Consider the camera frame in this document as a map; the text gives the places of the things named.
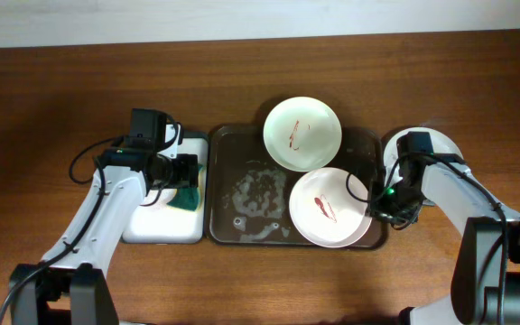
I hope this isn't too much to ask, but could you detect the green yellow sponge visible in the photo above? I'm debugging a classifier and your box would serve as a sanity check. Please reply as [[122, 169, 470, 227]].
[[167, 164, 203, 212]]

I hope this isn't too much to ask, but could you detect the pink plate with red stain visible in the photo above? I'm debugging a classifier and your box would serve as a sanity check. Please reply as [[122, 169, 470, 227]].
[[288, 167, 372, 248]]

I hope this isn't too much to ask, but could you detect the pale blue plate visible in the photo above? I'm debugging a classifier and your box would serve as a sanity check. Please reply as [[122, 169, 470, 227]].
[[383, 126, 463, 200]]

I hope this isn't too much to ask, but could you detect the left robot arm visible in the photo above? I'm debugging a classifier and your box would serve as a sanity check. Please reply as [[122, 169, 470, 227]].
[[0, 148, 200, 324]]

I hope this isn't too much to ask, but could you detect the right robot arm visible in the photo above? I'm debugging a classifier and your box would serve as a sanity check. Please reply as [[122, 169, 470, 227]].
[[367, 153, 520, 324]]

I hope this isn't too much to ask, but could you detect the white sponge tray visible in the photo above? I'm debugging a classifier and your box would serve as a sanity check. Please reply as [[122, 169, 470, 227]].
[[121, 132, 209, 245]]

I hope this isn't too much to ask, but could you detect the dark brown serving tray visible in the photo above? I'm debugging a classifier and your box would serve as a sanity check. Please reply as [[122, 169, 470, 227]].
[[204, 125, 388, 250]]

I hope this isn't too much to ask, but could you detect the cream plate with red stain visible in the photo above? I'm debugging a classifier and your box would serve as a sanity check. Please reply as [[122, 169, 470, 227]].
[[263, 97, 342, 172]]

